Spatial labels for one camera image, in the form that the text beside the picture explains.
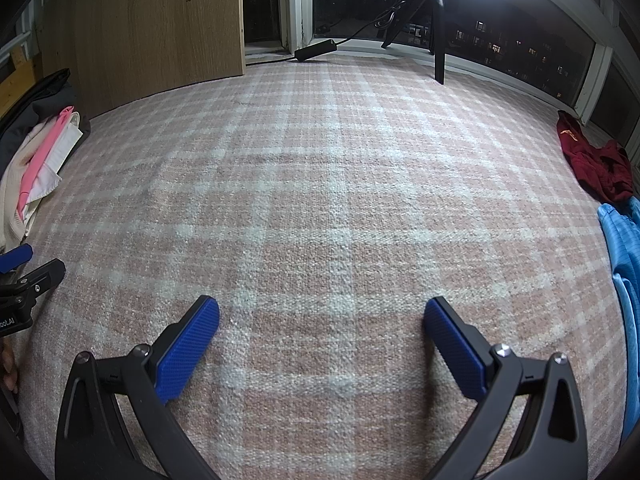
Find wooden cabinet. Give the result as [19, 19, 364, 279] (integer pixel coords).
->
[37, 0, 247, 120]

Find black power adapter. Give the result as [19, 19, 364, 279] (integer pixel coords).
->
[294, 38, 338, 62]

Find yellow wooden box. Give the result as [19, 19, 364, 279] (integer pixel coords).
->
[0, 50, 43, 121]

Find black tripod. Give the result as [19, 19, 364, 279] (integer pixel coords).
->
[380, 0, 448, 86]

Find person's left hand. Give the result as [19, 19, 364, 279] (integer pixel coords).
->
[0, 345, 21, 396]

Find black cable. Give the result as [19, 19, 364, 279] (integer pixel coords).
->
[245, 0, 431, 63]

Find pink and white cloth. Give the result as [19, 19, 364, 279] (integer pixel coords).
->
[0, 122, 51, 253]

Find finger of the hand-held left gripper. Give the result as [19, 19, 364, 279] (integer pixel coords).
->
[0, 244, 35, 275]
[19, 259, 67, 298]

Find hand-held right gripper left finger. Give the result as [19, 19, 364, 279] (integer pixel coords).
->
[54, 295, 222, 480]

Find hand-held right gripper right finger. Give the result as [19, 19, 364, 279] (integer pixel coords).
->
[423, 296, 590, 480]

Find maroon garment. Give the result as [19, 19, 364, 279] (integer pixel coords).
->
[556, 110, 635, 203]

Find blue satin garment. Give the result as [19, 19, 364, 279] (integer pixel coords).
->
[597, 195, 640, 448]

